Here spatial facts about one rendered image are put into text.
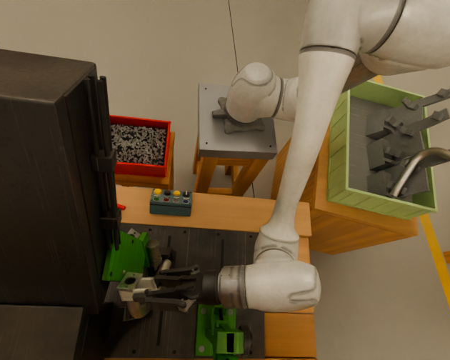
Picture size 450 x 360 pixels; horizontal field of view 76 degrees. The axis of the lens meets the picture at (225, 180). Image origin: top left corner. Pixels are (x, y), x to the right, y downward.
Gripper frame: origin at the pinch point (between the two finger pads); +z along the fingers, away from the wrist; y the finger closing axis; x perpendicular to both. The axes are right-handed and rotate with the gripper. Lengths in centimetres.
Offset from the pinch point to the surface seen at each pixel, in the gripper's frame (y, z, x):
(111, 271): 1.9, 3.6, -7.0
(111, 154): 5.3, -7.0, -34.2
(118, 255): -2.5, 3.6, -8.0
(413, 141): -81, -95, -3
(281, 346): -22, -31, 47
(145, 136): -61, 17, -24
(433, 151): -66, -95, -3
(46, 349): 13.8, 14.7, 2.6
